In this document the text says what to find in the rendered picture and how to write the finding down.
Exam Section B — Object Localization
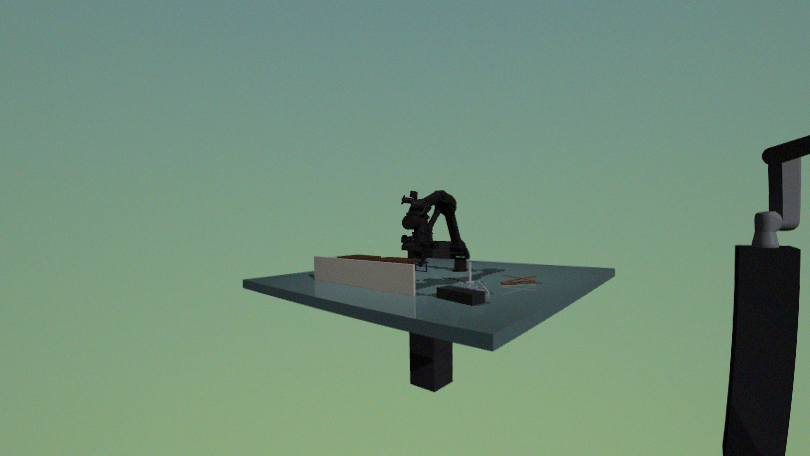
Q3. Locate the beige rectangular panel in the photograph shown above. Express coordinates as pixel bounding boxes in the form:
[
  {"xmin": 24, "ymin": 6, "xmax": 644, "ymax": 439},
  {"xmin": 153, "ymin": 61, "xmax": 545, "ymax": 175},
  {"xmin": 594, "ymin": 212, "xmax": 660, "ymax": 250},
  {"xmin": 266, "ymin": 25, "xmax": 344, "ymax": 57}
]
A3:
[{"xmin": 314, "ymin": 256, "xmax": 416, "ymax": 296}]

